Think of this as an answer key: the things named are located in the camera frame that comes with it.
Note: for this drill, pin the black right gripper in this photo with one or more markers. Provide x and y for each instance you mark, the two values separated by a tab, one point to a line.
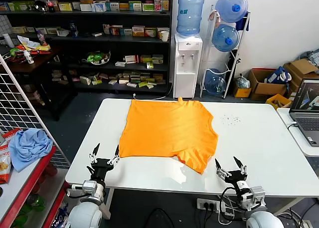
236	178

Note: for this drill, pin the white green carton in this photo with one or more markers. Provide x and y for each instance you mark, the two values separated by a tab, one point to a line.
85	80

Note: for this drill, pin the cardboard box with flaps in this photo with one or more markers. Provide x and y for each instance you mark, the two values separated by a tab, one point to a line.
301	67

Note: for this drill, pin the orange white carton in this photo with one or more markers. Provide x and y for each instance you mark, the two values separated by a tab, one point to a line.
3	6

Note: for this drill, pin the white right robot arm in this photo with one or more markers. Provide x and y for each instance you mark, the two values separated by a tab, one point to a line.
261	220

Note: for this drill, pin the blue white medicine box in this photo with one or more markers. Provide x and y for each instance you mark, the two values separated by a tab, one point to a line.
99	7

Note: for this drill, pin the red framed cart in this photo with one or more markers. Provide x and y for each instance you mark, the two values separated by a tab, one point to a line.
46	163

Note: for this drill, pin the teal white medicine box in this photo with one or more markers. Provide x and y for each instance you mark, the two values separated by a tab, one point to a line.
112	6

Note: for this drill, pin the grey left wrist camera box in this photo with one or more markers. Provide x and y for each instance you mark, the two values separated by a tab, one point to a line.
89	186

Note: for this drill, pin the white cylinder container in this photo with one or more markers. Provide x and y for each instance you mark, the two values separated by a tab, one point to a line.
8	40

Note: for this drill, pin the white plastic bottle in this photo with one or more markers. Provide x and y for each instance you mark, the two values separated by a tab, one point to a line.
28	58

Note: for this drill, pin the white water dispenser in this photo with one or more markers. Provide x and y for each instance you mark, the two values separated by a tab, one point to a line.
185	63

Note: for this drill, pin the shiny black helmet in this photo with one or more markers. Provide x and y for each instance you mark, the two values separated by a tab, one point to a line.
40	6

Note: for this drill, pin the white table leg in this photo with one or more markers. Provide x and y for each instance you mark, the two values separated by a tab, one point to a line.
108	213
291	206

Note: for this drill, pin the wide green medicine box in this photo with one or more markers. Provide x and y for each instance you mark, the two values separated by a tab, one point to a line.
23	5

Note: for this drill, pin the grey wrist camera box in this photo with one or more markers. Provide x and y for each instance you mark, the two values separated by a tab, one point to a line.
256	194
89	186

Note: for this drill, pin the orange t-shirt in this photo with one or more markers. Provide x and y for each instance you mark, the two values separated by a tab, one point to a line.
167	130

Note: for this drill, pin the blue shopping bag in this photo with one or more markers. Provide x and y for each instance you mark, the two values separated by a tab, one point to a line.
276	75

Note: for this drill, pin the white power strip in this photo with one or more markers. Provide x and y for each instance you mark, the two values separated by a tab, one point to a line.
203	203

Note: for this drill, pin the dark blue hanging cloth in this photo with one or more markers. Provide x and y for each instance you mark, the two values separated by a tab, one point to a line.
241	22

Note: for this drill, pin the large open cardboard box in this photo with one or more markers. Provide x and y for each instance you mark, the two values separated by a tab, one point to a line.
261	88

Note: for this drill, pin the orange chip bag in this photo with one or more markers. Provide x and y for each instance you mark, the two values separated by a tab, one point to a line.
4	165

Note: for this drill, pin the yellow snack bag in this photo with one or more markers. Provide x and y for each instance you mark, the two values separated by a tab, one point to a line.
32	44

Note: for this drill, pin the lime green flat box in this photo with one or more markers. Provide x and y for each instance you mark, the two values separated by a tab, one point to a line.
143	84

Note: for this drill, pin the blue water jug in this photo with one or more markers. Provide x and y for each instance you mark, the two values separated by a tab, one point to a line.
190	13
230	7
225	37
215	83

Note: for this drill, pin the small white teal box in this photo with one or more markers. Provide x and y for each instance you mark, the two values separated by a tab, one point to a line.
127	32

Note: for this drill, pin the white side table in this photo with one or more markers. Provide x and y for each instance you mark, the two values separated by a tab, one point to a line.
282	113

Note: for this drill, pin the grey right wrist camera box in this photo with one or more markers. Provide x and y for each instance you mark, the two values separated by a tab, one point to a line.
256	194

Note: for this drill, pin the green white medicine box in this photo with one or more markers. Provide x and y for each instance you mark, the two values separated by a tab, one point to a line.
135	6

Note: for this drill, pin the flat white box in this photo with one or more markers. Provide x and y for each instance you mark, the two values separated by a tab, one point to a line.
120	64
97	34

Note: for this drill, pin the yellow plastic crate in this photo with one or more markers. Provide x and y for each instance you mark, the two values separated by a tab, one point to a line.
277	102

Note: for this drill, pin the small yellow bin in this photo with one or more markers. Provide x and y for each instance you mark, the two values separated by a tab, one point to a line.
243	92

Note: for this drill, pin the white paper cup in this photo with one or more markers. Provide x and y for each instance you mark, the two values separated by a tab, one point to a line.
164	36

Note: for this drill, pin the bowl of green fruit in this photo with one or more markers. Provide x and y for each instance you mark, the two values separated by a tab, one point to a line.
97	57

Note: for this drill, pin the tall yellow box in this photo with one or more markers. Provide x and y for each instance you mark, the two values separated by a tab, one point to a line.
165	5

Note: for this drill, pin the small green box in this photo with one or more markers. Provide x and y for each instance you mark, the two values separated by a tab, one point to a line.
150	65

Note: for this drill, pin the small yellow medicine box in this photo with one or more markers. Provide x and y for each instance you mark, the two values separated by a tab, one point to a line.
123	6

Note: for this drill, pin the blue bottle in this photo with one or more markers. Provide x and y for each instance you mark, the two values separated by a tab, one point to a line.
73	29

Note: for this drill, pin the cola bottle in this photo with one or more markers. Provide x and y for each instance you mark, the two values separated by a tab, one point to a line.
50	4

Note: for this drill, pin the white pink medicine box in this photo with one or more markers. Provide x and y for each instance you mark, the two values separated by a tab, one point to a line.
106	29

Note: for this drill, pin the grey laptop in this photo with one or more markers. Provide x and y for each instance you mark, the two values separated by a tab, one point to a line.
306	123

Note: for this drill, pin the dark wooden table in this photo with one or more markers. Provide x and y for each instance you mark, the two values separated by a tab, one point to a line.
45	61

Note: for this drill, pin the pink rag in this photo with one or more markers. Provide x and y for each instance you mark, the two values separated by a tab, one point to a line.
214	16

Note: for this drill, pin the clear plastic bag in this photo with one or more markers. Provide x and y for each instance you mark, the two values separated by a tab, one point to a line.
243	82

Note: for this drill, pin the tall pink box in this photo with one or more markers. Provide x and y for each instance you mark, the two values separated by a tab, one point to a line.
158	3

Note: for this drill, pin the pink bottle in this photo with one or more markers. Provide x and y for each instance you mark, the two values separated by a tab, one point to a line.
41	38

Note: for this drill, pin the white metal jug rack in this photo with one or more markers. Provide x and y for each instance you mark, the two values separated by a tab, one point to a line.
212	11

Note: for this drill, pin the white red medicine box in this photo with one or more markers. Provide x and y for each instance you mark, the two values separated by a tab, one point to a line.
131	59

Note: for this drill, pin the green plastic bottle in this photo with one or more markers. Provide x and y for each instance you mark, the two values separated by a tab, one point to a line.
37	203

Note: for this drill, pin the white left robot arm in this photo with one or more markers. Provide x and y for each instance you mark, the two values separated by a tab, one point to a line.
84	215

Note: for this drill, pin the scattered dark crumbs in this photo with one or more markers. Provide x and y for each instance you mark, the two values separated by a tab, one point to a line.
231	119

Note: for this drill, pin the black shelf unit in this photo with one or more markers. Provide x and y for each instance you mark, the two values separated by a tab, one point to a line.
82	21

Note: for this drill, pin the pale green medicine box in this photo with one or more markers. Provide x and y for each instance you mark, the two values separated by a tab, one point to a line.
157	59

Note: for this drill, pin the pile of grey clothes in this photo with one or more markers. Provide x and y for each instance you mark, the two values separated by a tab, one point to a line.
311	56

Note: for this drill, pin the red white snack bag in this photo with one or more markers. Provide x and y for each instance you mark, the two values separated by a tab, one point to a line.
10	135

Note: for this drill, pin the light blue crumpled cloth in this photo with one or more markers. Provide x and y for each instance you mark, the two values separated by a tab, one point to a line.
30	148

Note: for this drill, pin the black rounded robot base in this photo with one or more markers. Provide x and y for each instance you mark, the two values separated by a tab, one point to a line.
159	219

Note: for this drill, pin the green snack bag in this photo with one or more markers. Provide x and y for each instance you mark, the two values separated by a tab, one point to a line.
15	51

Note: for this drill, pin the yellow green medicine box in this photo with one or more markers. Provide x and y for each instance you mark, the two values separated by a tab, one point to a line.
146	58

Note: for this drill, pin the blue patterned bag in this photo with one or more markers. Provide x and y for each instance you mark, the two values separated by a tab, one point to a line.
59	218

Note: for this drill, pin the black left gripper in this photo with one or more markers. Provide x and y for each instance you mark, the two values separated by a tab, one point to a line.
101	168

